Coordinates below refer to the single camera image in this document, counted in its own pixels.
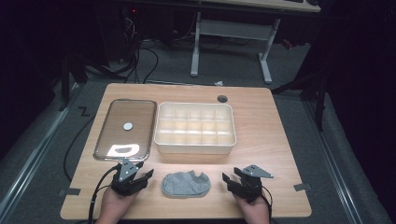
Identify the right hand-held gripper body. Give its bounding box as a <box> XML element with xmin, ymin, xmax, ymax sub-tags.
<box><xmin>233</xmin><ymin>163</ymin><xmax>276</xmax><ymax>203</ymax></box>

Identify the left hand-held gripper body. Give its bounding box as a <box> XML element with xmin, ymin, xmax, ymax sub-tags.
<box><xmin>110</xmin><ymin>159</ymin><xmax>146</xmax><ymax>197</ymax></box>

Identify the grey sock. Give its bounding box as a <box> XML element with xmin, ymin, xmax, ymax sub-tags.
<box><xmin>161</xmin><ymin>169</ymin><xmax>211</xmax><ymax>199</ymax></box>

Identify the white compartment storage box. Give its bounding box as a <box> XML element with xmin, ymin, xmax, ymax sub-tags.
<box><xmin>153</xmin><ymin>101</ymin><xmax>237</xmax><ymax>156</ymax></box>

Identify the person's left hand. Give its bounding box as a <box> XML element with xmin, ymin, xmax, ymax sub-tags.
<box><xmin>94</xmin><ymin>186</ymin><xmax>139</xmax><ymax>224</ymax></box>

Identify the person's right hand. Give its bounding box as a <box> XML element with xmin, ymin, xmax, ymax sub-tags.
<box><xmin>233</xmin><ymin>194</ymin><xmax>271</xmax><ymax>224</ymax></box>

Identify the clear plastic box lid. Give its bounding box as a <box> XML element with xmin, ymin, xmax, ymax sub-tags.
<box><xmin>93</xmin><ymin>98</ymin><xmax>158</xmax><ymax>162</ymax></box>

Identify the grey tape piece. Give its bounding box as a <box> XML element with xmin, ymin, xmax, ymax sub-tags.
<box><xmin>58</xmin><ymin>188</ymin><xmax>81</xmax><ymax>197</ymax></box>
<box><xmin>292</xmin><ymin>182</ymin><xmax>312</xmax><ymax>192</ymax></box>

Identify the black stand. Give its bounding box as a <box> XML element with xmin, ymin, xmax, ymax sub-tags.
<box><xmin>57</xmin><ymin>50</ymin><xmax>127</xmax><ymax>112</ymax></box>
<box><xmin>270</xmin><ymin>59</ymin><xmax>332</xmax><ymax>133</ymax></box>

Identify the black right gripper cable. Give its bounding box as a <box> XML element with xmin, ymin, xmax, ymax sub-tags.
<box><xmin>261</xmin><ymin>186</ymin><xmax>275</xmax><ymax>224</ymax></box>

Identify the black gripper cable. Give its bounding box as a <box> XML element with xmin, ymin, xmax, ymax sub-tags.
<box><xmin>87</xmin><ymin>163</ymin><xmax>121</xmax><ymax>224</ymax></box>
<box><xmin>261</xmin><ymin>186</ymin><xmax>275</xmax><ymax>224</ymax></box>

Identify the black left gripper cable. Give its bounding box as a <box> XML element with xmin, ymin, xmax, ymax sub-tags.
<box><xmin>87</xmin><ymin>163</ymin><xmax>121</xmax><ymax>224</ymax></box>

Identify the black floor cable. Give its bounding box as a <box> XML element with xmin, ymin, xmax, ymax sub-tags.
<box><xmin>63</xmin><ymin>114</ymin><xmax>97</xmax><ymax>183</ymax></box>

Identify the metal floor rail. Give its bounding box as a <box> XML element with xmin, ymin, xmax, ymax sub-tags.
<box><xmin>0</xmin><ymin>83</ymin><xmax>80</xmax><ymax>217</ymax></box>
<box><xmin>302</xmin><ymin>98</ymin><xmax>364</xmax><ymax>224</ymax></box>

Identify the bundle of black cables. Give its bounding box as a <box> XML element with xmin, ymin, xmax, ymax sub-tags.
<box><xmin>120</xmin><ymin>6</ymin><xmax>200</xmax><ymax>84</ymax></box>

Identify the white metal desk frame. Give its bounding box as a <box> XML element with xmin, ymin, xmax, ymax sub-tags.
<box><xmin>190</xmin><ymin>11</ymin><xmax>282</xmax><ymax>85</ymax></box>

